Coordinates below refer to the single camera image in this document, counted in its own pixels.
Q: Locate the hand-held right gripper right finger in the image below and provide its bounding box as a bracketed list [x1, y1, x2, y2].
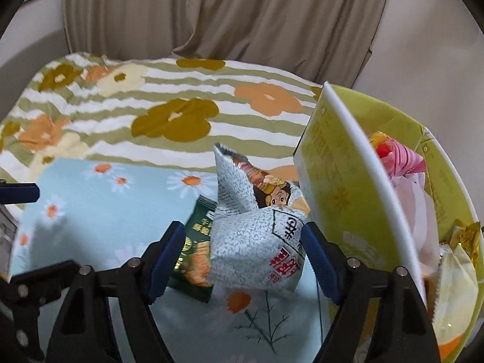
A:
[300, 221, 441, 363]

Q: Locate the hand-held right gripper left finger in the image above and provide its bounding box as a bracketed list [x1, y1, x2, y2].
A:
[45, 220, 187, 363]

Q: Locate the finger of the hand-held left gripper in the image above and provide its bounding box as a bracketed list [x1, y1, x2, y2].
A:
[0, 260, 82, 361]
[0, 182, 40, 205]

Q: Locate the grey speckled snack packet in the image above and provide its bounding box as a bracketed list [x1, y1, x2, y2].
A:
[208, 143, 309, 293]

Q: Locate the yellow-green cardboard box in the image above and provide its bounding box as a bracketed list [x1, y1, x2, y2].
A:
[293, 81, 484, 363]

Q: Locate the white snack packet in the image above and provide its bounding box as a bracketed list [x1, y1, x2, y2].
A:
[389, 174, 441, 273]

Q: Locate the pink striped snack packet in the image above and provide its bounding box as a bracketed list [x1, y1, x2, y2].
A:
[378, 138, 428, 176]

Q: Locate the pale yellow snack packet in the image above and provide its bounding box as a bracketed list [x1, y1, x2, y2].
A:
[431, 244, 479, 348]

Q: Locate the gold brown snack packet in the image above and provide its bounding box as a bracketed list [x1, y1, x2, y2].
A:
[450, 219, 482, 261]

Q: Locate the green snack packet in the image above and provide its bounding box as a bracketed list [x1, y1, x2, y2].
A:
[166, 195, 218, 303]

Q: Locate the light blue daisy cloth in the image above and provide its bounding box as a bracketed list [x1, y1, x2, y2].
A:
[8, 157, 333, 363]

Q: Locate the yellow red snack packet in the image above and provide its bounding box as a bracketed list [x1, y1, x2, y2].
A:
[368, 132, 391, 157]

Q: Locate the beige curtain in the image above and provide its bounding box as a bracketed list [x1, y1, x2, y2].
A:
[62, 0, 394, 87]

